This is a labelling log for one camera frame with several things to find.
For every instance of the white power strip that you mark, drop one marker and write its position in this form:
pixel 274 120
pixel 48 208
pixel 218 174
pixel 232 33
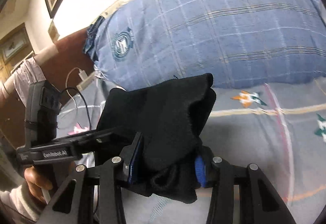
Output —
pixel 85 80

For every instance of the person's left hand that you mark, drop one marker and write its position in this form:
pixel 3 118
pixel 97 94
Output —
pixel 37 183

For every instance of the brown wooden headboard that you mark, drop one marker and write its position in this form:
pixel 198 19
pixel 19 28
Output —
pixel 55 61

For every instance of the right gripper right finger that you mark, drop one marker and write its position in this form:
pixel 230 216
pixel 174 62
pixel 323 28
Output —
pixel 259 200

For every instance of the white charger with cable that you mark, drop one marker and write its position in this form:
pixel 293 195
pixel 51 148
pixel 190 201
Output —
pixel 73 78

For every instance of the blue plaid pillow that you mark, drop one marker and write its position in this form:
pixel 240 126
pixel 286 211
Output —
pixel 243 43

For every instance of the black pants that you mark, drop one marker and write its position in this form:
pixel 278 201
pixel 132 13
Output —
pixel 170 116

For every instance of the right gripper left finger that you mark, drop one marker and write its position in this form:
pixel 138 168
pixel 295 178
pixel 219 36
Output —
pixel 94 191

